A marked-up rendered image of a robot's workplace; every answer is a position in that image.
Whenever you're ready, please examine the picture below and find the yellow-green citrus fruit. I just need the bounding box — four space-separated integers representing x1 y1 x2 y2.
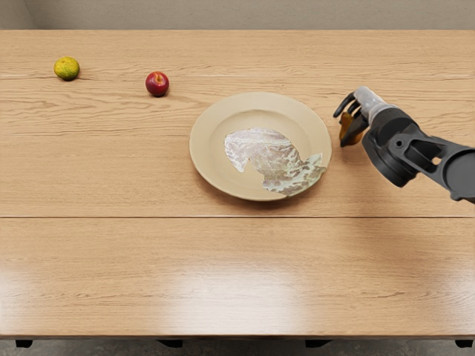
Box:
53 56 81 82

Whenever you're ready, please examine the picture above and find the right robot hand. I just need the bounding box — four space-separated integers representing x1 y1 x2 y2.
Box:
332 85 397 148

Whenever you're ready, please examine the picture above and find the beige patterned plate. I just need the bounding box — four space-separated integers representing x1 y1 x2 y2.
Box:
189 91 333 202

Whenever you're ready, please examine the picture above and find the orange-yellow fruit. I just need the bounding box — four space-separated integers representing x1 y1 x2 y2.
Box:
338 111 364 148

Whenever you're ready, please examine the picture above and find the red apple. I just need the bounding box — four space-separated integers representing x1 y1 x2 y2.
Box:
145 70 171 98

